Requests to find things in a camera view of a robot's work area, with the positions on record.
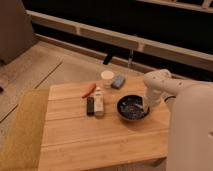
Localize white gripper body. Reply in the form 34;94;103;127
145;88;162;107

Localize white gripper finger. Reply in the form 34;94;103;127
143;103;149;112

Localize dark ceramic bowl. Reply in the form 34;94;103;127
117;95;150;121

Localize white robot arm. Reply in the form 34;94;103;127
144;69;213;171

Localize blue sponge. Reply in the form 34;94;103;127
111;75;125;89

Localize clear glass bottle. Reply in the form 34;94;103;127
127;50;134;68

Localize white plastic bottle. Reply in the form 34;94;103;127
94;87;104;116

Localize white lidded cup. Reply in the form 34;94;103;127
101;70;114;88

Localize black rectangular bar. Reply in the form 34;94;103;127
87;97;94;116

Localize orange carrot toy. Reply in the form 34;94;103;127
82;83;96;98

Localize yellow-green cloth mat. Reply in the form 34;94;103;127
0;90;49;171

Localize grey cabinet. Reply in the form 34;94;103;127
0;0;37;64

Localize white shelf rail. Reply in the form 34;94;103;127
27;10;213;72

